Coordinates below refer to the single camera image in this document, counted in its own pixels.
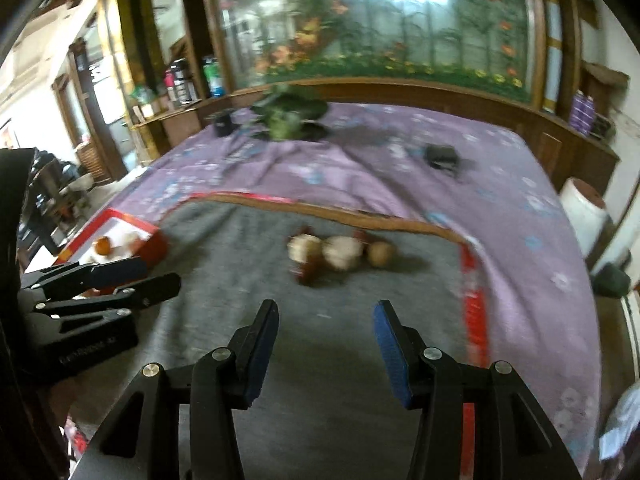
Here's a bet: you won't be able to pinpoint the small brown round fruit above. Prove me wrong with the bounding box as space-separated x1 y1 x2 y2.
367 240 397 269

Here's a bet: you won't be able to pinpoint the small black clip device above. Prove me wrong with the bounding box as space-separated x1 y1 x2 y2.
423 144 461 177

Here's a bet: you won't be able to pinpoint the small beige chunk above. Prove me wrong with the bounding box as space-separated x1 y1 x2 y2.
286 233 322 264

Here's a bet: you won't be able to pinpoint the grey felt mat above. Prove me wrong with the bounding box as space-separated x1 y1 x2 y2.
70 200 468 479

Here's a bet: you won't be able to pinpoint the purple spray bottles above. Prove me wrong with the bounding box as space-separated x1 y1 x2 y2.
568 90 596 136

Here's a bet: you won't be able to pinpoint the black thermos flask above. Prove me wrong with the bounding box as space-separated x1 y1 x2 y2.
170 58 198 105

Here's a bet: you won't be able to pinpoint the purple floral tablecloth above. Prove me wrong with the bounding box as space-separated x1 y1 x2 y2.
111 104 601 468

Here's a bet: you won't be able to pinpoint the orange tangerine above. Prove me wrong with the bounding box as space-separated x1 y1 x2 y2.
93 236 113 257

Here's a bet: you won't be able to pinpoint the large beige chunk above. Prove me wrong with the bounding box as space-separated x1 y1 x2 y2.
124 232 145 256

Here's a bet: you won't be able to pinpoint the white paper roll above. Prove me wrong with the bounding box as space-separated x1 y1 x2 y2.
560 177 608 258

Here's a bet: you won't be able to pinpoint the red white shallow box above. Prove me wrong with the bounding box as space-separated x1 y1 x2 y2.
54 208 168 270

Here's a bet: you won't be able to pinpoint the floral glass cabinet panel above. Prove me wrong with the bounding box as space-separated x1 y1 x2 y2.
208 0 547 105

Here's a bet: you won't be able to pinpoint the black cylindrical device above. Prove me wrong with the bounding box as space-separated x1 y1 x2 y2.
207 108 238 138

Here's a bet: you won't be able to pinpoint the red date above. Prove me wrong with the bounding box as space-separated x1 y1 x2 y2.
293 261 321 286
352 230 371 246

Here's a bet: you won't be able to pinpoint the green blue bottle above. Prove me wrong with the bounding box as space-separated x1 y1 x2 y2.
203 55 226 98

